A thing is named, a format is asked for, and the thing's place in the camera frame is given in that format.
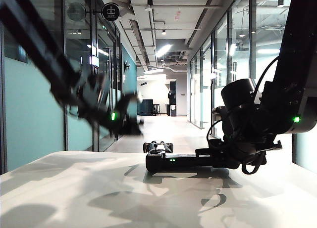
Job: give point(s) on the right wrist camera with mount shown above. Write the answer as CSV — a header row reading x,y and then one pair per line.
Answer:
x,y
218,116

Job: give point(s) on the quadruped robot dog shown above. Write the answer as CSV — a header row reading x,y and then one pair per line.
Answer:
x,y
158,146

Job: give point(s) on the black room pendant spotlight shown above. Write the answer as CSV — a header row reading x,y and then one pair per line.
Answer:
x,y
280,3

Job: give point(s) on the white ceiling smoke detector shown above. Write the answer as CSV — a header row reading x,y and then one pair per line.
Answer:
x,y
148,8

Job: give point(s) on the round black hanging sign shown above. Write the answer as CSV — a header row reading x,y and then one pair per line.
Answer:
x,y
110,12

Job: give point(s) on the black remote control with joysticks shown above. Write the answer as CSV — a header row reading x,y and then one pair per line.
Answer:
x,y
178,163

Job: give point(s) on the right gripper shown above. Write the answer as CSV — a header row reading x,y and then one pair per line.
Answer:
x,y
247,156

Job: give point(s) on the red ceiling label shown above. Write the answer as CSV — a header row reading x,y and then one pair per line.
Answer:
x,y
177,15

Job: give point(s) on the small corridor pendant spotlight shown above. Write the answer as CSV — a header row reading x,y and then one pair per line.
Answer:
x,y
164,32

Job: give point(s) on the room linear ceiling light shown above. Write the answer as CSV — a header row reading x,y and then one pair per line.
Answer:
x,y
268,51

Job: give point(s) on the white lit door sign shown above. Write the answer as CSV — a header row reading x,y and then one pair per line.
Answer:
x,y
213,76

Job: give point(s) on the dark bar counter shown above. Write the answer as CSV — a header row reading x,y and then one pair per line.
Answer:
x,y
148,107

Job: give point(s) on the dark bar stool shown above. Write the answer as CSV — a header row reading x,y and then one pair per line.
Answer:
x,y
156,109

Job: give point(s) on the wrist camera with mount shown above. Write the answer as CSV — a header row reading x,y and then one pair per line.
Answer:
x,y
218,116
128,99

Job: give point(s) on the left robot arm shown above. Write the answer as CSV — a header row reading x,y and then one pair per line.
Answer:
x,y
44,55

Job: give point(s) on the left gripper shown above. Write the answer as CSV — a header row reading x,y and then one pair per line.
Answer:
x,y
125,125

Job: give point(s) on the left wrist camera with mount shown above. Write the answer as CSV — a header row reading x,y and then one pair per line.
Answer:
x,y
128,99

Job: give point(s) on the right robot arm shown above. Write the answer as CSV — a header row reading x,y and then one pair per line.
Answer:
x,y
292,77

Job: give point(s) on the short linear ceiling light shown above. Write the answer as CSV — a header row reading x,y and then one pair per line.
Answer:
x,y
153,71

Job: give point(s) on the long linear ceiling light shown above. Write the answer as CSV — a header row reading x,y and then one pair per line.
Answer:
x,y
163,50

